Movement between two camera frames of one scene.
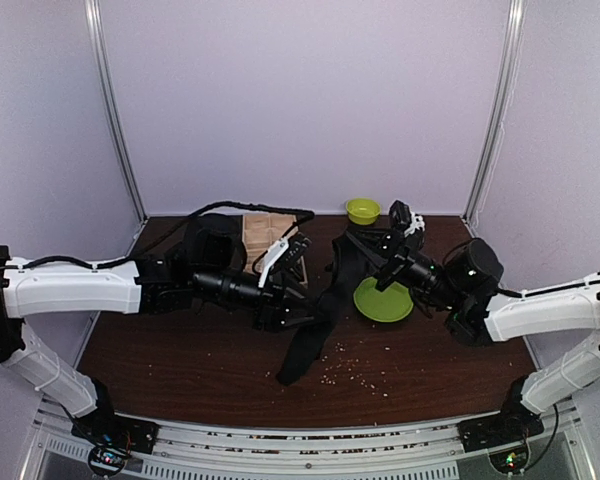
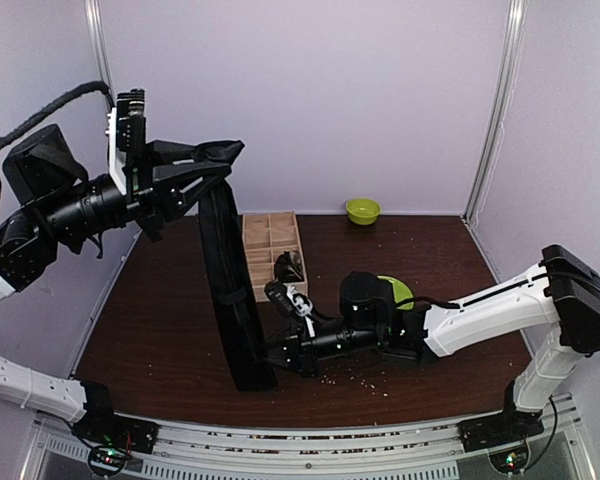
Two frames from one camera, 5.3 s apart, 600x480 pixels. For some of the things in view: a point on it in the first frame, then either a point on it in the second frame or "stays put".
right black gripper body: x=402 y=258 to x=308 y=361
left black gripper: x=273 y=305 to x=153 y=188
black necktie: x=352 y=265 to x=235 y=296
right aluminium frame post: x=507 y=93 stays put
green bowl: x=363 y=210 stays put
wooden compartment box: x=261 y=231 stays put
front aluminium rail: x=57 y=448 stays put
